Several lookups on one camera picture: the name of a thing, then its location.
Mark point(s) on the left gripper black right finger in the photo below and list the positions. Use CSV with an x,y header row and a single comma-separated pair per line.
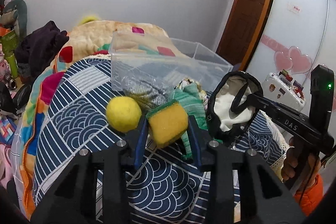
x,y
263,197

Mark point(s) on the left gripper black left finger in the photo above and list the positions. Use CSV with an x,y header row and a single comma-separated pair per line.
x,y
72,196

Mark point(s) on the yellow green sponge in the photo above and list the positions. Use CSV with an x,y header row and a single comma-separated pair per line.
x,y
167,123

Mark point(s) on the green knitted cloth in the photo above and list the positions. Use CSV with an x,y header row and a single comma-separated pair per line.
x,y
190,100

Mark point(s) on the silver mesh bag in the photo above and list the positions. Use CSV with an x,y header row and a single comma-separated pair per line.
x,y
148,92

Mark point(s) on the floral fabric scrunchie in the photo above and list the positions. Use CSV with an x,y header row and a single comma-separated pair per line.
x,y
187,81

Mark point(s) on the orange right sleeve forearm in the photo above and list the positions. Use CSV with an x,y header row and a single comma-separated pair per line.
x,y
310,199

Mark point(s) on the right hand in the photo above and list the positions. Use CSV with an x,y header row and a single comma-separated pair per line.
x,y
291,162

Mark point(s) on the white stickered suitcase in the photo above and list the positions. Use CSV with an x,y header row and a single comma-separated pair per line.
x,y
282,88

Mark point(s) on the blue white patterned cloth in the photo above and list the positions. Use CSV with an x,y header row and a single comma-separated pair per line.
x,y
166,189

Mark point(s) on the white sliding wardrobe door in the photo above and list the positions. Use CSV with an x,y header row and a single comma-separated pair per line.
x,y
298,36

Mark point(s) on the brown wooden door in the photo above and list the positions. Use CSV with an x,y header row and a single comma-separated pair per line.
x,y
242,31

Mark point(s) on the dark purple garment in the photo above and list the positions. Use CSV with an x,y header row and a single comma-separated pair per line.
x,y
38,49

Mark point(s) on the clear plastic storage bin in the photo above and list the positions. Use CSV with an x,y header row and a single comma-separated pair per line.
x,y
164,59

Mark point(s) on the yellow fuzzy plush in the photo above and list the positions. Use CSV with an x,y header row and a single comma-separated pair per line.
x,y
88,18

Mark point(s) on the grey plush dinosaur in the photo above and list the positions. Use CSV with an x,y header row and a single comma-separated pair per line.
x,y
15,16

